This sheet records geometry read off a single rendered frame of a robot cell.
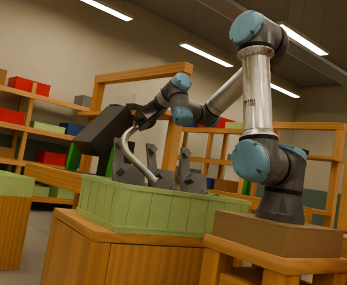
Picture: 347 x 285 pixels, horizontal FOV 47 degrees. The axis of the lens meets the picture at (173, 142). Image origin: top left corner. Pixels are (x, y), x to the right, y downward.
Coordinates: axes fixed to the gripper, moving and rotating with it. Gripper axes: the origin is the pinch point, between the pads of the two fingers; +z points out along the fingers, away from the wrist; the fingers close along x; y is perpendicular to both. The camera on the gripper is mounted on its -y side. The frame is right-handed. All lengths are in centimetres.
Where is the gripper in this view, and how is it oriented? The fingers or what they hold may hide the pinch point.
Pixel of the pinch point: (136, 126)
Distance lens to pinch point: 175.5
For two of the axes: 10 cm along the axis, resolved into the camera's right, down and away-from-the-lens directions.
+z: -5.4, 4.5, 7.1
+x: -6.5, -7.6, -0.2
